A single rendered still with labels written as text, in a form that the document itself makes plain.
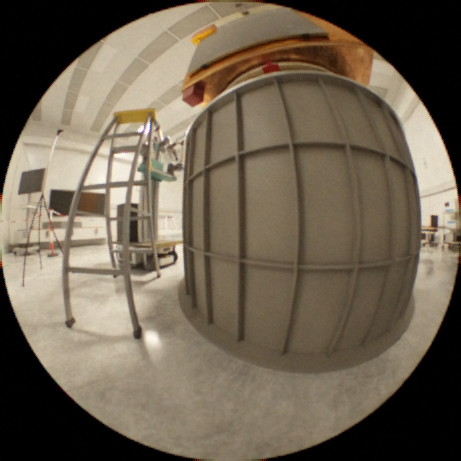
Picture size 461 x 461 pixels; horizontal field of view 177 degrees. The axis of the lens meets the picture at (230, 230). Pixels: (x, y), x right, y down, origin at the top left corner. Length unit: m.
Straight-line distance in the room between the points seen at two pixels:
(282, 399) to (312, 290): 0.38
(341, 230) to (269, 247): 0.24
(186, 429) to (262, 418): 0.21
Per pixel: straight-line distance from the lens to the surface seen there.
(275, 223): 0.47
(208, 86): 1.54
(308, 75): 0.77
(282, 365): 0.63
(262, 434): 0.53
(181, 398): 0.58
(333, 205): 0.48
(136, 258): 1.87
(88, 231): 4.92
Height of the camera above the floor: 0.52
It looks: 2 degrees down
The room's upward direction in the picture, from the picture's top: straight up
